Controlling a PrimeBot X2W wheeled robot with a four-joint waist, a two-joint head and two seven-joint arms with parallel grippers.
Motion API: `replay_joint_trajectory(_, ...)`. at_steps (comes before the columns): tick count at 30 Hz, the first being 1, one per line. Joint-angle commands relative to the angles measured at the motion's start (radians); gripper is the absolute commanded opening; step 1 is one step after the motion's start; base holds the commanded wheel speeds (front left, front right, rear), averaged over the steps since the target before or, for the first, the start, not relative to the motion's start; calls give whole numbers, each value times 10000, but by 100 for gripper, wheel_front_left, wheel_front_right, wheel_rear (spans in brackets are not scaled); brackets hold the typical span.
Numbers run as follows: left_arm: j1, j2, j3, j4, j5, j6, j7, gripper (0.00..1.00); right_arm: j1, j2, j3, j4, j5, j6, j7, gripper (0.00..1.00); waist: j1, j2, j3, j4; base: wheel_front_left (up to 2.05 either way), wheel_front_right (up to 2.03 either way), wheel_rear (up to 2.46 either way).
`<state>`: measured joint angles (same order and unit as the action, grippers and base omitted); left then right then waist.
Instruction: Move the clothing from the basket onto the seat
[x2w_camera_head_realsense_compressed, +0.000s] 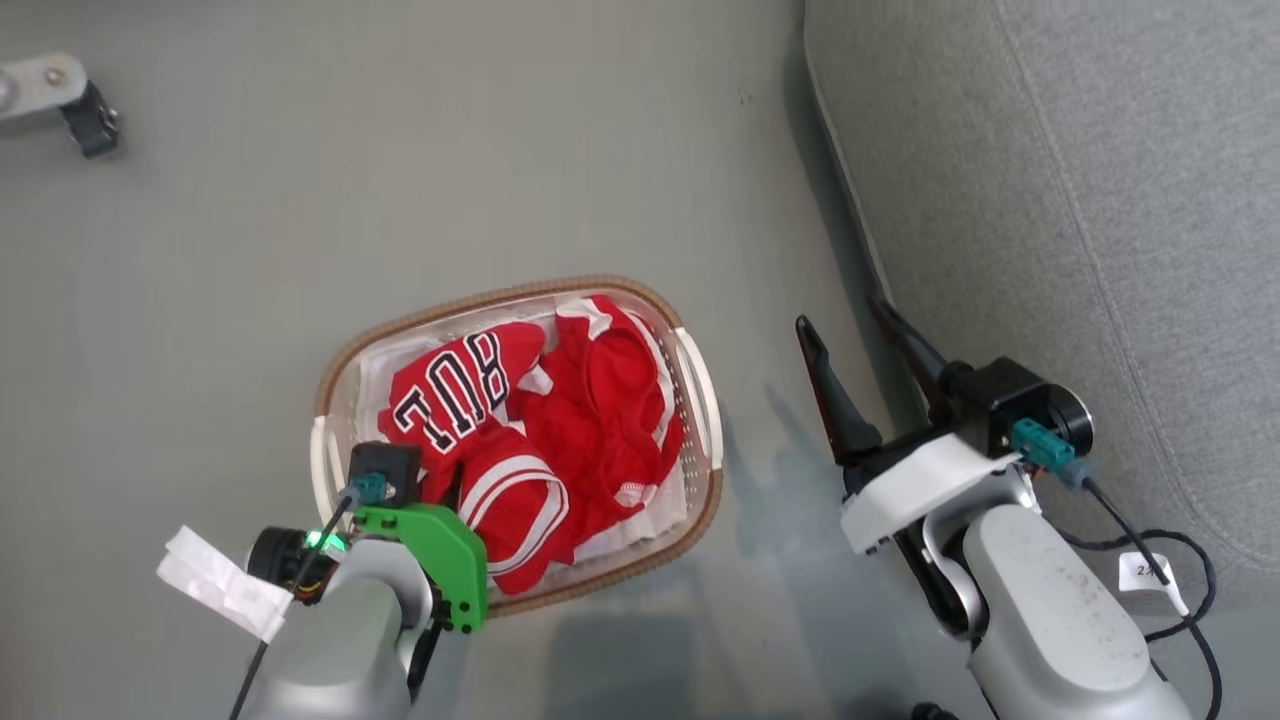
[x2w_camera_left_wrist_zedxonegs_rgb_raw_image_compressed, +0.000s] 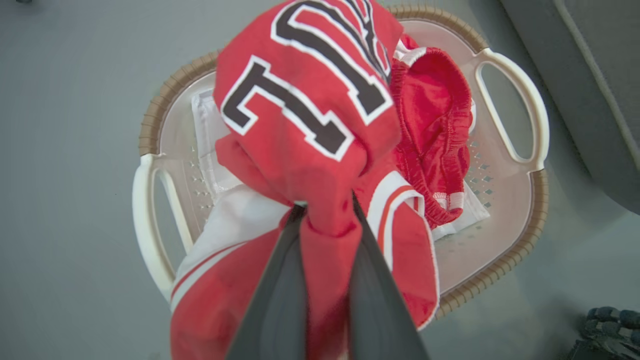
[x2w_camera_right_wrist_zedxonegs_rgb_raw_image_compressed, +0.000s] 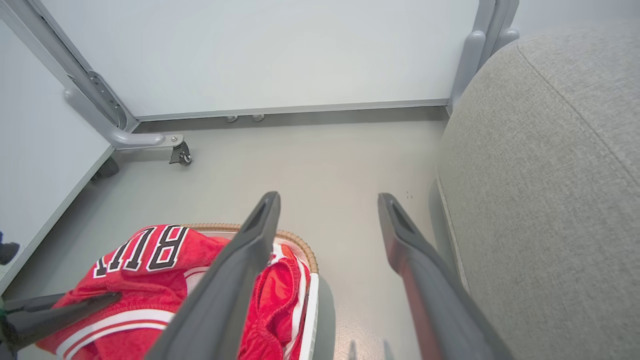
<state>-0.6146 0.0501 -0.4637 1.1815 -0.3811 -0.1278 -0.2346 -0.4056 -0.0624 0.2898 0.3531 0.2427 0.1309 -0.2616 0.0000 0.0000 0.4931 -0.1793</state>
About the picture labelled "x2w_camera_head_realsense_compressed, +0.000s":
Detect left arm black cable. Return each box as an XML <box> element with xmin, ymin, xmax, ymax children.
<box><xmin>229</xmin><ymin>472</ymin><xmax>391</xmax><ymax>720</ymax></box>

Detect white tape flag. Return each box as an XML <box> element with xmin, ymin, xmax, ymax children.
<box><xmin>156</xmin><ymin>526</ymin><xmax>294</xmax><ymax>644</ymax></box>

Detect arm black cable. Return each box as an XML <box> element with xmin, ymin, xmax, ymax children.
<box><xmin>229</xmin><ymin>472</ymin><xmax>391</xmax><ymax>720</ymax></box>
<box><xmin>1010</xmin><ymin>418</ymin><xmax>1224</xmax><ymax>720</ymax></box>

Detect red shorts with white stripes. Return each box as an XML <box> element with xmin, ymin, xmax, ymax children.
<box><xmin>455</xmin><ymin>425</ymin><xmax>578</xmax><ymax>597</ymax></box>

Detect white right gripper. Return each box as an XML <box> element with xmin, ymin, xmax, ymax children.
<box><xmin>796</xmin><ymin>295</ymin><xmax>1023</xmax><ymax>556</ymax></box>

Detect small white cable label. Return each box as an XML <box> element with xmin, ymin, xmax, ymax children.
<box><xmin>1117</xmin><ymin>551</ymin><xmax>1190</xmax><ymax>615</ymax></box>

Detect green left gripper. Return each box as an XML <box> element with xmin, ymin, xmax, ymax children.
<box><xmin>353</xmin><ymin>503</ymin><xmax>490</xmax><ymax>635</ymax></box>

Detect black caster wheel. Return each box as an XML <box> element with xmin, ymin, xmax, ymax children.
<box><xmin>59</xmin><ymin>80</ymin><xmax>122</xmax><ymax>159</ymax></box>

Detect brown rimmed white laundry basket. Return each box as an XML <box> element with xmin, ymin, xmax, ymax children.
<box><xmin>310</xmin><ymin>275</ymin><xmax>724</xmax><ymax>618</ymax></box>

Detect grey fabric sofa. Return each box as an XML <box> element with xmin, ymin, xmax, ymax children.
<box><xmin>803</xmin><ymin>0</ymin><xmax>1280</xmax><ymax>613</ymax></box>

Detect red basketball jersey with letters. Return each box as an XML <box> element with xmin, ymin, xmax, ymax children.
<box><xmin>378</xmin><ymin>295</ymin><xmax>687</xmax><ymax>546</ymax></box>

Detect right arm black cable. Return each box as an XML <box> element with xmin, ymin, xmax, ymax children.
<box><xmin>1010</xmin><ymin>418</ymin><xmax>1224</xmax><ymax>720</ymax></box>

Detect white cloth basket liner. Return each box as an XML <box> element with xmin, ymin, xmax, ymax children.
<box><xmin>352</xmin><ymin>298</ymin><xmax>691</xmax><ymax>566</ymax></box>

